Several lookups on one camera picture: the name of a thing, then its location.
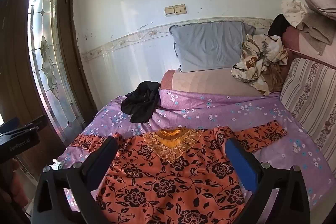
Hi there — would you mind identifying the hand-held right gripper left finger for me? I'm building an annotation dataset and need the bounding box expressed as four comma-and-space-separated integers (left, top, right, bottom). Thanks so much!
34, 136, 119, 224

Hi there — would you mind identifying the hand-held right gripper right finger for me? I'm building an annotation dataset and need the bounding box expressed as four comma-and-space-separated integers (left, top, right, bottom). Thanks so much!
225, 137, 311, 224

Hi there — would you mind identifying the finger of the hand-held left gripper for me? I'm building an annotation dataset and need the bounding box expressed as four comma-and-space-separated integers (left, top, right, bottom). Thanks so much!
0, 115, 48, 134

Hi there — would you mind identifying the orange black floral shirt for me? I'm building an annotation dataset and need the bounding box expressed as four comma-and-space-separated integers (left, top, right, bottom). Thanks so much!
71, 120, 288, 224

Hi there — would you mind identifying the person's left forearm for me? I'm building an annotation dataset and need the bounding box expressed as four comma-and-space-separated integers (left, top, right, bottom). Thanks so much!
0, 157, 30, 214

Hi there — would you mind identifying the wooden stained glass door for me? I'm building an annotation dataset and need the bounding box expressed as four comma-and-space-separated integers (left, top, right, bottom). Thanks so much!
0, 0, 98, 180

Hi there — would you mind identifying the purple floral bedsheet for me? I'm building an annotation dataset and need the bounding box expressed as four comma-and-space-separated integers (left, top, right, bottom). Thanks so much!
56, 89, 329, 224

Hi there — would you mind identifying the black garment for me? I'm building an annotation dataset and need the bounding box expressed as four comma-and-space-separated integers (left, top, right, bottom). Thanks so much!
121, 81, 161, 124

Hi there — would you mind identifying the pink folded blanket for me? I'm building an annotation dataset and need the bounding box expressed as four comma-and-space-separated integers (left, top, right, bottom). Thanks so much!
160, 68, 281, 97

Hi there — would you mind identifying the striped floral pillow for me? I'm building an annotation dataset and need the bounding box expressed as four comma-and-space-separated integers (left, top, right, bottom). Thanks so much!
280, 57, 336, 170

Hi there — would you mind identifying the cream brown floral crumpled cloth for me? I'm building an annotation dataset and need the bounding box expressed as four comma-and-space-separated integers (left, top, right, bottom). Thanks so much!
231, 34, 289, 95

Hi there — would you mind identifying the grey pillow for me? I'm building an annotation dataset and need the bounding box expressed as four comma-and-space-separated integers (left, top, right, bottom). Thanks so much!
169, 21, 256, 73

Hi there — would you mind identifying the pink cushion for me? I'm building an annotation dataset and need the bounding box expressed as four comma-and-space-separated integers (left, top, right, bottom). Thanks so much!
281, 26, 336, 71

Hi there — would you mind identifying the dark cloth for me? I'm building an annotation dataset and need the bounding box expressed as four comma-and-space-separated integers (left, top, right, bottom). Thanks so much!
268, 14, 290, 37

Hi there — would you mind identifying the brown towel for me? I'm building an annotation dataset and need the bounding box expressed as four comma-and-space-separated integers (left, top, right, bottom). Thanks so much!
297, 13, 336, 55

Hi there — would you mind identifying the white flowered cloth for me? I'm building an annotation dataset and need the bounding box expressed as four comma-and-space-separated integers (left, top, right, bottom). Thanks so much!
281, 0, 309, 28

